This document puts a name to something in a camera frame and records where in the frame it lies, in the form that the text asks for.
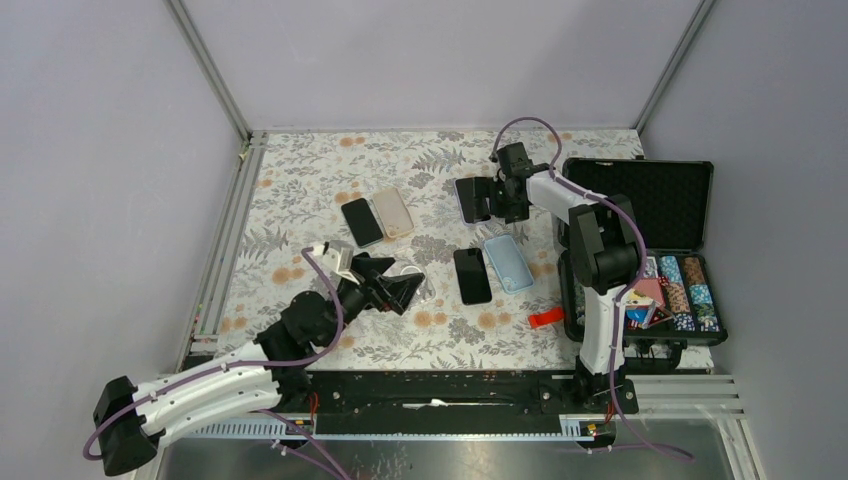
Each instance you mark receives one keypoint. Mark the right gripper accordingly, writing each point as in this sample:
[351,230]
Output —
[483,187]

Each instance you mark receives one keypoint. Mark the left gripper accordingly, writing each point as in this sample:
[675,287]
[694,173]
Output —
[398,290]

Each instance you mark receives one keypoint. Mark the small black smartphone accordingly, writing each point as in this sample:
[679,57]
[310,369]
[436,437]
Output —
[362,223]

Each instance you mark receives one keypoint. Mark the beige phone case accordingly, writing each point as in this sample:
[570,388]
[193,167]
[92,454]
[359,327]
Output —
[393,213]

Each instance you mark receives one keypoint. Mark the black smartphone from blue case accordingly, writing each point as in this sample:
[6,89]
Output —
[472,276]

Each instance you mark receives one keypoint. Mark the phone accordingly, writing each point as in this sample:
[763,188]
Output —
[458,205]
[509,264]

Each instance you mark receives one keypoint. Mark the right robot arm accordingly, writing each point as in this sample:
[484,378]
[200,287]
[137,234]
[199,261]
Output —
[607,250]

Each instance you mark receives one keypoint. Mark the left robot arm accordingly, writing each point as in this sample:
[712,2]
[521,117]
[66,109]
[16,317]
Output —
[133,421]

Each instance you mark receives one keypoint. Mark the black poker chip case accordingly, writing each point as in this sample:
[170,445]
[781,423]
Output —
[670,200]

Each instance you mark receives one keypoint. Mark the floral tablecloth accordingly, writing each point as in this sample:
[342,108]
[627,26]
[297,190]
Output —
[303,182]

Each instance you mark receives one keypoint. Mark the red plastic piece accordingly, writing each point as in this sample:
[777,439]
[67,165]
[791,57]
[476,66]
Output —
[541,319]

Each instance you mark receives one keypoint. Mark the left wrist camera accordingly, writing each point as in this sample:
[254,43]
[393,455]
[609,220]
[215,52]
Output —
[337,257]

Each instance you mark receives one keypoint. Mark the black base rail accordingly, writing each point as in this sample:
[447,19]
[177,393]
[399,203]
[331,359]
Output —
[452,402]

